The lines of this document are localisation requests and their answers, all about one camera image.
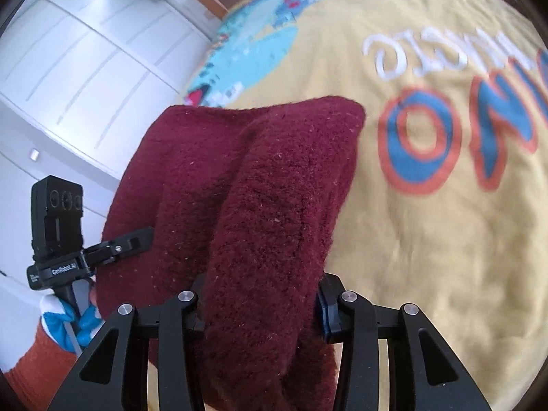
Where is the orange sleeve forearm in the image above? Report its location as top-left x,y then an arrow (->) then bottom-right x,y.
4,323 -> 76,410

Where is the black camera box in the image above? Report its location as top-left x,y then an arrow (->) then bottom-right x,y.
30,175 -> 84,264

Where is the blue white gloved hand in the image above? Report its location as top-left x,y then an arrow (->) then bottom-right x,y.
40,284 -> 105,356

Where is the yellow printed bedspread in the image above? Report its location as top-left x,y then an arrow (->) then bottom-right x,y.
181,0 -> 547,410

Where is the maroon knit sweater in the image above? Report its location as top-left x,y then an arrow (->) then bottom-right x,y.
96,97 -> 365,410

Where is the white wardrobe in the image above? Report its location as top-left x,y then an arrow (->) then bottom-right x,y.
1,0 -> 215,370

